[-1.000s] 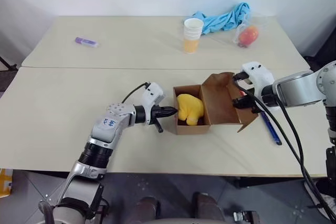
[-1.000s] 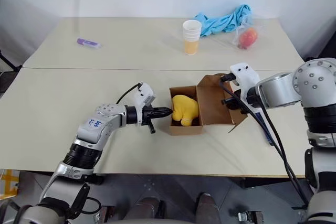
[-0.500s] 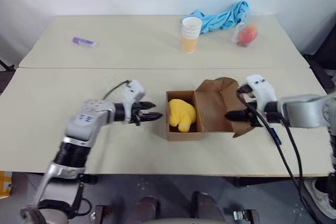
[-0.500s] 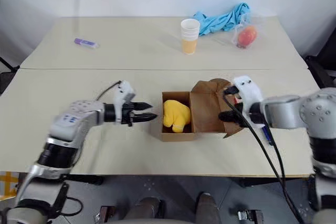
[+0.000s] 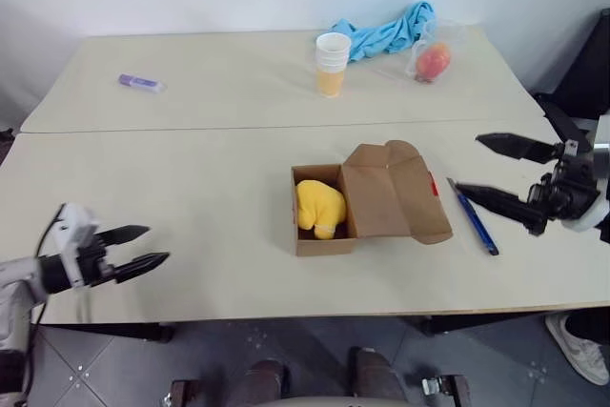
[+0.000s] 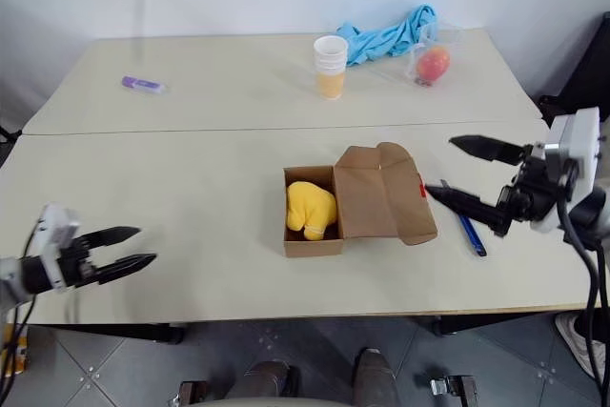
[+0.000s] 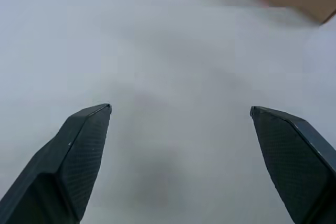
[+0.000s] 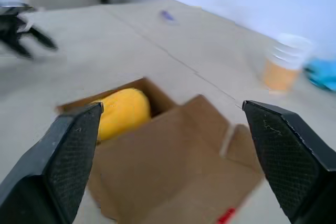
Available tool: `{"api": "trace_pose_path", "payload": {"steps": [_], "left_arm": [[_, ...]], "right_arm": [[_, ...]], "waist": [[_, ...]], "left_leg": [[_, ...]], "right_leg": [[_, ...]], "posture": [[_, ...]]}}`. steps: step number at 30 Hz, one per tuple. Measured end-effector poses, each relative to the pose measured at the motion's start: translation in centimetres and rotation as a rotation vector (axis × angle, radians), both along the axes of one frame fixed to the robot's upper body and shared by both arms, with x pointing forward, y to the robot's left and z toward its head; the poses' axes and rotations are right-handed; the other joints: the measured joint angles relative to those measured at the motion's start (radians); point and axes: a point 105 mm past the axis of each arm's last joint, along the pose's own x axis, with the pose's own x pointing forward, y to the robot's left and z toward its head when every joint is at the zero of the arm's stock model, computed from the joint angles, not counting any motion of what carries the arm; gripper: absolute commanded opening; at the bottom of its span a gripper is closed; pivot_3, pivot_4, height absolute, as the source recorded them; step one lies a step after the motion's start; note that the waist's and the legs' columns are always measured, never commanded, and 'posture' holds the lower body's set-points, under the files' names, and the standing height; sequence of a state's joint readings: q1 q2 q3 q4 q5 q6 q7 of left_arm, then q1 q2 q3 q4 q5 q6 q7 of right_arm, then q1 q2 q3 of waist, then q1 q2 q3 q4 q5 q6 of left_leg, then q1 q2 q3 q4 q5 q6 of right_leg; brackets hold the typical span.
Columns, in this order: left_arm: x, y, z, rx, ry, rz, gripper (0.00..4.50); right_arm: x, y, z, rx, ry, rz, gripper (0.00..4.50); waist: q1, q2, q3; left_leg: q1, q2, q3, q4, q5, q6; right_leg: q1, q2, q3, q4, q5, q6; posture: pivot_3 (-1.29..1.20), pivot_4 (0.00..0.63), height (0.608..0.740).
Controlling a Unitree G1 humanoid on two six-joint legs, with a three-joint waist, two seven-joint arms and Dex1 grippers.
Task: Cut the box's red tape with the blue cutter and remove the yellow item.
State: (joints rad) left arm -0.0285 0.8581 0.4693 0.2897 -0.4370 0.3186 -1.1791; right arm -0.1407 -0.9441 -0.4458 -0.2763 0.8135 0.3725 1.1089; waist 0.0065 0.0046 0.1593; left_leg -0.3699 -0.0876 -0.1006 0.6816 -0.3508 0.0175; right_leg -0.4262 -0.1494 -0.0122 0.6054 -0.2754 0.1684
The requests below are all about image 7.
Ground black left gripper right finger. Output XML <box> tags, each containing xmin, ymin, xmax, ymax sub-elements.
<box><xmin>250</xmin><ymin>105</ymin><xmax>336</xmax><ymax>224</ymax></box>

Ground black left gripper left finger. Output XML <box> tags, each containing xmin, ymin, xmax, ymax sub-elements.
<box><xmin>0</xmin><ymin>103</ymin><xmax>113</xmax><ymax>224</ymax></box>

